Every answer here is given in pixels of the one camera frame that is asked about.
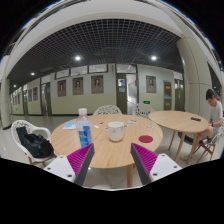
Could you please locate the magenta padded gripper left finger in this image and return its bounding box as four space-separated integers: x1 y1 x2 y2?
43 143 95 187

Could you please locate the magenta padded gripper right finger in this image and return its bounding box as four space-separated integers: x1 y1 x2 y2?
130 142 183 186

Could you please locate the clear plastic water bottle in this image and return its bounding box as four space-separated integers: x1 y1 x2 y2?
76 108 92 147

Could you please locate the red round coaster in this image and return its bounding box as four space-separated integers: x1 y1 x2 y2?
139 135 153 143

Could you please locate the blue paper booklet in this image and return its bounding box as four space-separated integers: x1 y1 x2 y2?
63 122 76 130

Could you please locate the round wooden table near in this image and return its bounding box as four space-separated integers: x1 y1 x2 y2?
50 114 164 189

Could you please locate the round wooden table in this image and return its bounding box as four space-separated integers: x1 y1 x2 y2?
149 110 208 161
50 114 164 189

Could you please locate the white ceramic cup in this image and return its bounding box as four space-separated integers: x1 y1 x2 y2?
106 121 126 142

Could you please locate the black bag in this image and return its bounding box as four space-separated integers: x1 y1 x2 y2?
16 127 54 158

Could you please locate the white lattice chair right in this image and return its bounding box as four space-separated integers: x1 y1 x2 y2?
132 103 154 119

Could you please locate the white lattice chair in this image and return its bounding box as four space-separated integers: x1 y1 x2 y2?
132 103 154 119
94 105 121 115

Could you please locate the round wooden table far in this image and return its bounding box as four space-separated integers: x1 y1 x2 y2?
149 110 208 161

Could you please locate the white lattice chair middle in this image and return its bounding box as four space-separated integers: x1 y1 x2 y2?
94 105 121 115

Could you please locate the wooden chair under person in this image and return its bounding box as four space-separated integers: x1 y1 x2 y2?
196 128 224 155

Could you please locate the black phone on far table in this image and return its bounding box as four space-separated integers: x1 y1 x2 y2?
191 117 201 122

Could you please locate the white chair with bag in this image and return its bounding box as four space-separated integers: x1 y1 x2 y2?
11 120 56 165

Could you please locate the open doorway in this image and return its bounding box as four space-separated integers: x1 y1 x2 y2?
116 74 137 114

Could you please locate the framed portrait right of door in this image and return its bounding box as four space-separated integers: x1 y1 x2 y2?
146 76 156 93

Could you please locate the seated person in white shirt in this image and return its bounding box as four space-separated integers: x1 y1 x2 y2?
192 89 223 151

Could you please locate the framed portrait on wall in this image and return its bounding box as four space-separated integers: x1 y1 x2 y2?
57 80 66 97

